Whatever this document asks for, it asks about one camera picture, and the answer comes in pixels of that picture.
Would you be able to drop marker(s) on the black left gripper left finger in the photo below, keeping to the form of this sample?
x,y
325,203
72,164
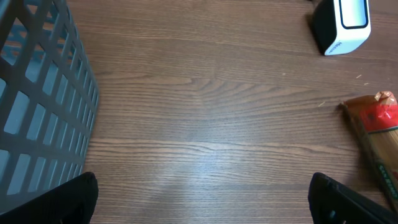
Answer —
x,y
72,202

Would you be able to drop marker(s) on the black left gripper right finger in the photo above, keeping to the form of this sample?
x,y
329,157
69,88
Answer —
x,y
332,202

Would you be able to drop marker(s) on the red snack package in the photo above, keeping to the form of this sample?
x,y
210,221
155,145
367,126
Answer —
x,y
373,119

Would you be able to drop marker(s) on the white barcode scanner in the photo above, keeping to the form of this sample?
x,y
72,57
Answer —
x,y
341,26

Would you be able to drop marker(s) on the dark grey plastic basket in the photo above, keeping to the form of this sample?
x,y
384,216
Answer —
x,y
49,99

